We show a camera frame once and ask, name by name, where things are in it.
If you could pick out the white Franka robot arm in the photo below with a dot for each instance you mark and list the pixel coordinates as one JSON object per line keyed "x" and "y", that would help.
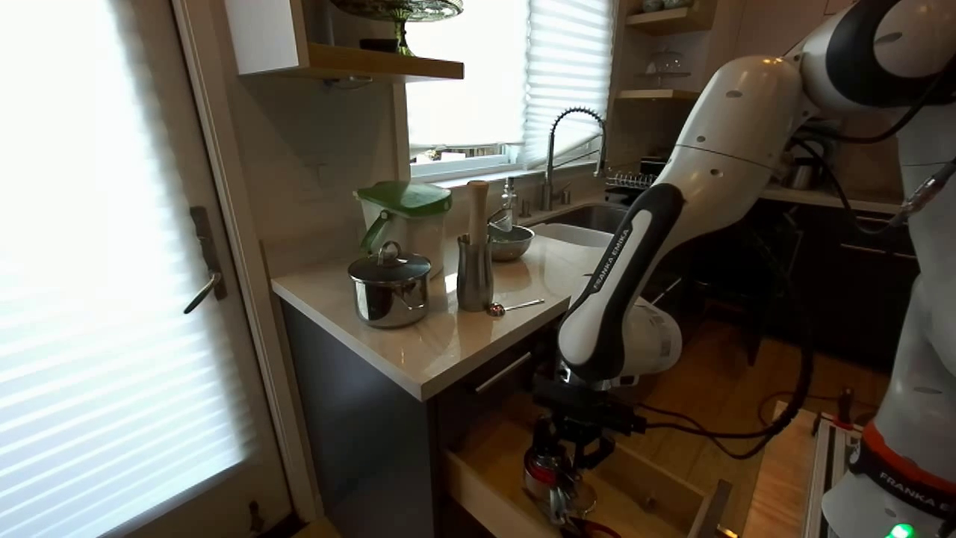
{"x": 717, "y": 211}

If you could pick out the gooseneck kitchen faucet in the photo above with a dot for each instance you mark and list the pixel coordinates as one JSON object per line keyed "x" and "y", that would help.
{"x": 569, "y": 154}

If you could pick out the steel measuring spoons bunch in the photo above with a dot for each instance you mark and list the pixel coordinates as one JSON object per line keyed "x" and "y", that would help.
{"x": 545, "y": 480}

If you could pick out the clear soap dispenser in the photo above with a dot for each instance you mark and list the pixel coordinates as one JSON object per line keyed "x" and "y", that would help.
{"x": 510, "y": 207}

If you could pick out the wooden wall shelf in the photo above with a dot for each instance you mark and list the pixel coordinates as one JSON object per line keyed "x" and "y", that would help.
{"x": 344, "y": 44}

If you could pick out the small metal spoon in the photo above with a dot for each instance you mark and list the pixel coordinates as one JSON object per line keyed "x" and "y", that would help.
{"x": 511, "y": 305}

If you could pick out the steel utensil cylinder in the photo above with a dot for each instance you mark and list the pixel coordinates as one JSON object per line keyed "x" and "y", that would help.
{"x": 477, "y": 272}

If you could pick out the white bin green lid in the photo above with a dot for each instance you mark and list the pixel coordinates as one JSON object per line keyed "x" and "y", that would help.
{"x": 406, "y": 226}

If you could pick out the white kitchen sink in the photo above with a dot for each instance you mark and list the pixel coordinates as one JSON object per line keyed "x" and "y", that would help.
{"x": 587, "y": 217}

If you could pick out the wooden pepper mill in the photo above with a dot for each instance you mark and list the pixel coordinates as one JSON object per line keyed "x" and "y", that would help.
{"x": 480, "y": 214}

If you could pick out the open wooden drawer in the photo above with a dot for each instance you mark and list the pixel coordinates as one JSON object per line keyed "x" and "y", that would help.
{"x": 587, "y": 489}

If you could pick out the white window blind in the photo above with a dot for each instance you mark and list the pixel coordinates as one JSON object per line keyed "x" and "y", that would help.
{"x": 569, "y": 75}

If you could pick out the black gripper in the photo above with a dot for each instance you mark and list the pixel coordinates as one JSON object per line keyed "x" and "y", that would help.
{"x": 584, "y": 420}

